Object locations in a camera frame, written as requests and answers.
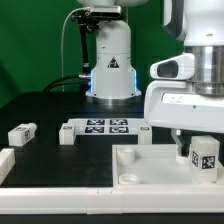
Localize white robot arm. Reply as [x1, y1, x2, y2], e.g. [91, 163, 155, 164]
[144, 0, 224, 155]

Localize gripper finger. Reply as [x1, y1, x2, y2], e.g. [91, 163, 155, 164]
[171, 129, 186, 156]

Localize black camera on stand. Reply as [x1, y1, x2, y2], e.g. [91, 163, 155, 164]
[71, 6, 123, 74]

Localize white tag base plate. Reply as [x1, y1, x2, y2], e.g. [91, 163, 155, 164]
[68, 118, 145, 135]

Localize white square tabletop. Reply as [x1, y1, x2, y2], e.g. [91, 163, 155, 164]
[112, 144, 224, 186]

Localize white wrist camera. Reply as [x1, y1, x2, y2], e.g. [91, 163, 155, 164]
[150, 53, 195, 80]

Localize black cables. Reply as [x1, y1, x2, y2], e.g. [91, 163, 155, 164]
[41, 74, 92, 94]

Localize white U-shaped fence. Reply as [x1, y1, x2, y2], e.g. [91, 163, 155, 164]
[0, 146, 224, 215]

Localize grey camera cable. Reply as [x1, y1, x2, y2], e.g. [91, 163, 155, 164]
[60, 6, 91, 93]

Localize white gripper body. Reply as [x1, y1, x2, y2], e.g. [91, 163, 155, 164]
[144, 80, 224, 134]

